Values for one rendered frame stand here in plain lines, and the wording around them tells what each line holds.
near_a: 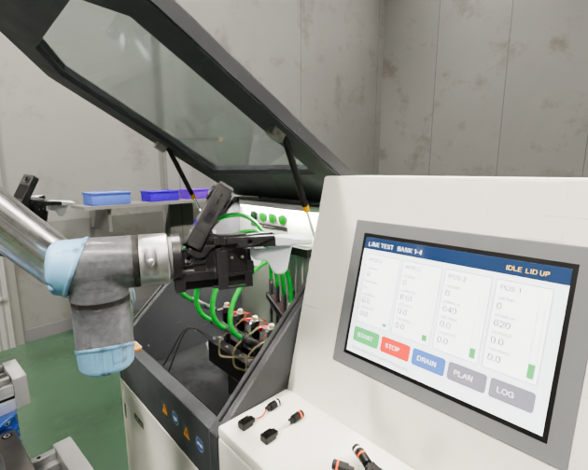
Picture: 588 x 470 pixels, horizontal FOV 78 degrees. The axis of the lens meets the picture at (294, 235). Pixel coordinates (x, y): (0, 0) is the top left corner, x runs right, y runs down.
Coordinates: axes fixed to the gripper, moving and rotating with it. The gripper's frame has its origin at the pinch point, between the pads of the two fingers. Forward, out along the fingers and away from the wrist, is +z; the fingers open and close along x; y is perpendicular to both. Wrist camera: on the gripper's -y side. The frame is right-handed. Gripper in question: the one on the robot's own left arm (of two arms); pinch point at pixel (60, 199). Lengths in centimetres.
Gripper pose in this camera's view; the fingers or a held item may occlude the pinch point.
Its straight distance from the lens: 168.4
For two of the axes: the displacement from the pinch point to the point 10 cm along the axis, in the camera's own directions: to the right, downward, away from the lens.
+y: -1.3, 9.7, 2.1
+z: 2.7, -1.7, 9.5
